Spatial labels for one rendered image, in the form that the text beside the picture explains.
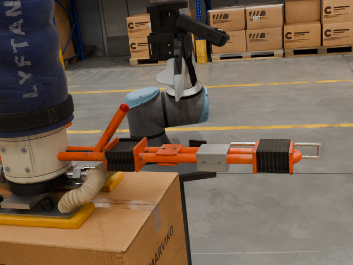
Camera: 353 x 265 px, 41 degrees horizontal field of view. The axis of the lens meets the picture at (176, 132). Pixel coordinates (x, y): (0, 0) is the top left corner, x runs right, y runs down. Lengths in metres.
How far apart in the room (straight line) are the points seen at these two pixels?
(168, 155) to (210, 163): 0.10
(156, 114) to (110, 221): 0.86
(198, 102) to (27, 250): 1.02
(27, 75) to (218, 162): 0.47
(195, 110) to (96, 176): 0.83
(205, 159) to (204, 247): 1.73
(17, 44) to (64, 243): 0.44
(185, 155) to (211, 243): 1.75
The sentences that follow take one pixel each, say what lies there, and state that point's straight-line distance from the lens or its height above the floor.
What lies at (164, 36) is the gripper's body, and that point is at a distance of 1.02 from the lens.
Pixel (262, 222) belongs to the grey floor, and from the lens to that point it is 2.98.
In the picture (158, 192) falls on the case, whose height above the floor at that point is 0.94.
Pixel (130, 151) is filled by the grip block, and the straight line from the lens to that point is 1.09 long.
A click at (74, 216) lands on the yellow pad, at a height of 0.96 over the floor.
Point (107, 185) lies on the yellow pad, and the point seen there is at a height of 0.96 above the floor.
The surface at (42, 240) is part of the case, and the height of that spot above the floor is 0.94.
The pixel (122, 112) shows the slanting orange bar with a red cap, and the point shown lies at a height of 1.18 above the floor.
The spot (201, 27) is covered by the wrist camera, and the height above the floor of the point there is 1.36.
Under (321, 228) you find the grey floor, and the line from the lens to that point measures 2.92.
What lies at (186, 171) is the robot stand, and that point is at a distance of 1.84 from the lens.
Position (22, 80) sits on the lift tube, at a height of 1.28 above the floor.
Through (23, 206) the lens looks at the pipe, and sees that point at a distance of 1.19.
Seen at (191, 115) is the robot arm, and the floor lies 0.93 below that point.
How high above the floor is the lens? 1.47
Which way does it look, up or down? 18 degrees down
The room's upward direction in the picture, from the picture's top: 6 degrees counter-clockwise
